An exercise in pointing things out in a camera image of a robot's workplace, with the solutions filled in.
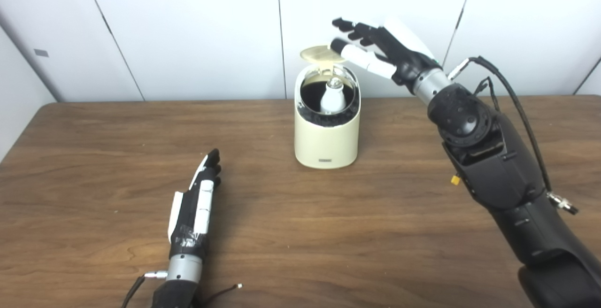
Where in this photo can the cream-colored round bin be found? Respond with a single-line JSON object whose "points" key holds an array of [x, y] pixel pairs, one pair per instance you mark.
{"points": [[326, 143]]}

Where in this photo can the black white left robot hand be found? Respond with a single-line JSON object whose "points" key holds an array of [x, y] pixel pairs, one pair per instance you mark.
{"points": [[197, 209]]}

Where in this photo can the black bin liner bag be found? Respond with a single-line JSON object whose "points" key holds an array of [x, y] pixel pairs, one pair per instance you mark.
{"points": [[310, 96]]}

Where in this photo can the cream round bin lid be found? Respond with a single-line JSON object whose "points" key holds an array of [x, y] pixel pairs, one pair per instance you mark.
{"points": [[319, 53]]}

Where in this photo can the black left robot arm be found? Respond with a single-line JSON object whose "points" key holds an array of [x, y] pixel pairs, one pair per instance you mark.
{"points": [[181, 282]]}

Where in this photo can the small white plastic bottle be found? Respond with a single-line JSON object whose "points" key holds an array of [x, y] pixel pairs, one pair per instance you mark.
{"points": [[333, 99]]}

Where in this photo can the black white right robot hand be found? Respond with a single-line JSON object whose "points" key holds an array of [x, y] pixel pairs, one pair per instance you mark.
{"points": [[404, 57]]}

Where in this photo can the small gray wall sticker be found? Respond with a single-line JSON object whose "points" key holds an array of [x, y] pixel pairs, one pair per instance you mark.
{"points": [[41, 52]]}

